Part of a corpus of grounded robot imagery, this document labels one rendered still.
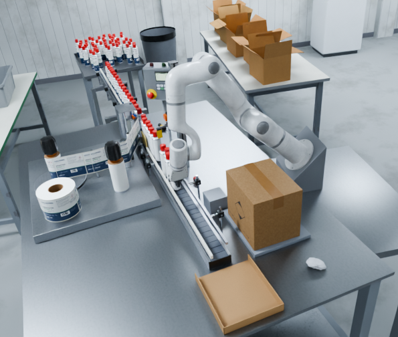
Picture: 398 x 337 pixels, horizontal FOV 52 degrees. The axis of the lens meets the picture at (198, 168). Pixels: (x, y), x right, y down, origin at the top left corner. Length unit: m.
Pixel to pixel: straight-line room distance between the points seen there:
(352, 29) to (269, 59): 3.42
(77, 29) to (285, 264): 5.58
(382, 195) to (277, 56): 1.84
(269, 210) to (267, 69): 2.16
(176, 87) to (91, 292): 0.98
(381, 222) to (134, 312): 1.23
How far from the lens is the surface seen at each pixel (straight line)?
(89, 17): 6.78
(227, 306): 1.73
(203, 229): 1.99
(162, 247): 2.00
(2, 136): 3.57
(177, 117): 1.91
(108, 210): 2.22
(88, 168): 2.48
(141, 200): 2.24
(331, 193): 2.32
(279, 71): 3.83
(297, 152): 2.22
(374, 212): 2.23
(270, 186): 1.84
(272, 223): 1.86
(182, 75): 1.87
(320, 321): 2.48
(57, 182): 2.29
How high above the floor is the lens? 2.20
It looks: 33 degrees down
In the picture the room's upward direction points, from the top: 6 degrees counter-clockwise
